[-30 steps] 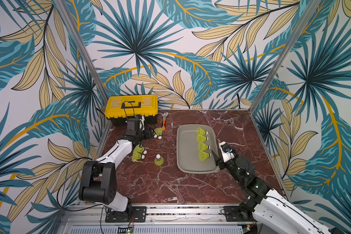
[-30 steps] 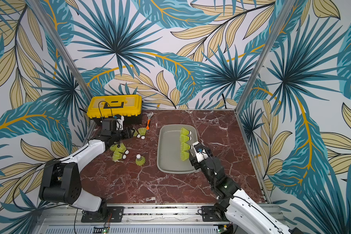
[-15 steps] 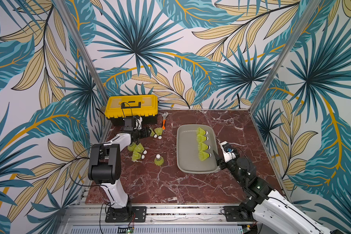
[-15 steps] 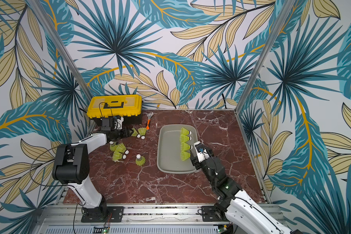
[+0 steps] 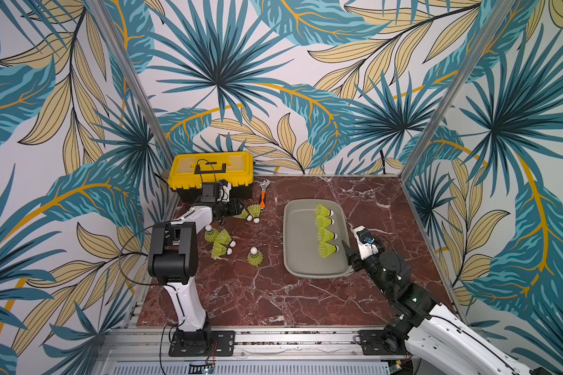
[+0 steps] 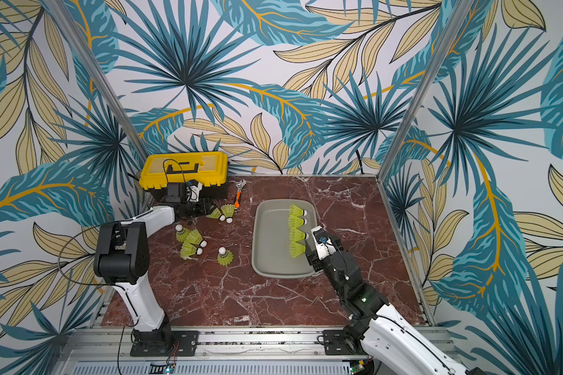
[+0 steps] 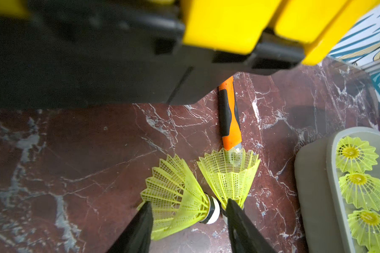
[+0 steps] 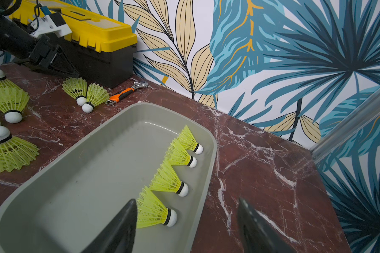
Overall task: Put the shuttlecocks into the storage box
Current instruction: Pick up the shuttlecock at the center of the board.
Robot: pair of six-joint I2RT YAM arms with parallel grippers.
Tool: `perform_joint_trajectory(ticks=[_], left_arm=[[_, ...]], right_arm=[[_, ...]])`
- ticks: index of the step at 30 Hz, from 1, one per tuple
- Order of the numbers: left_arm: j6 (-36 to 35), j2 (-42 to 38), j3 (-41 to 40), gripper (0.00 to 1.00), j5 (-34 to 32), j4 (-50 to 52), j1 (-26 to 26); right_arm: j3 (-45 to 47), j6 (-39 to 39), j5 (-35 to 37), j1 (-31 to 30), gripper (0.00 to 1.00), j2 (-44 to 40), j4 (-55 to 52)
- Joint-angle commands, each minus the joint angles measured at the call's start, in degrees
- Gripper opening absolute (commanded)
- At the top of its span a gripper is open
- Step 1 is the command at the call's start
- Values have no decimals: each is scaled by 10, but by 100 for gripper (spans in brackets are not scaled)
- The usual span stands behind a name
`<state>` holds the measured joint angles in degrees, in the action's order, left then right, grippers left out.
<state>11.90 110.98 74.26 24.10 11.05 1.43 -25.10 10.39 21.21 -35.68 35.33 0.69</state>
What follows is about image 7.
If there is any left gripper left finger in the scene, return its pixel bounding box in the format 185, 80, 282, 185
107, 202, 154, 253

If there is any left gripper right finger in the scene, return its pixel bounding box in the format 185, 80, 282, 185
226, 199, 275, 253

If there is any yellow-green shuttlecock four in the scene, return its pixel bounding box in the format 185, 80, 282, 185
137, 155, 221, 241

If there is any grey plastic storage tray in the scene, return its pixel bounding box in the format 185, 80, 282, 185
294, 127, 380, 253

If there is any yellow-green shuttlecock one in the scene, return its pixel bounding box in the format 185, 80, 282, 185
338, 172, 380, 211

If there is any yellow-green shuttlecock three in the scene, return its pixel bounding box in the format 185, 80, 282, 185
347, 210, 380, 253

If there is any yellow-green shuttlecock two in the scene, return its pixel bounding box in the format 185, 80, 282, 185
336, 136, 379, 173

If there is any yellow-green shuttlecock five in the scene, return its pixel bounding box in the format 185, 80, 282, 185
197, 148, 260, 221

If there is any yellow black toolbox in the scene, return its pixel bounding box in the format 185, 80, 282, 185
0, 1, 379, 109

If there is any right aluminium frame post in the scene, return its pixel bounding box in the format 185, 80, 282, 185
361, 60, 380, 75

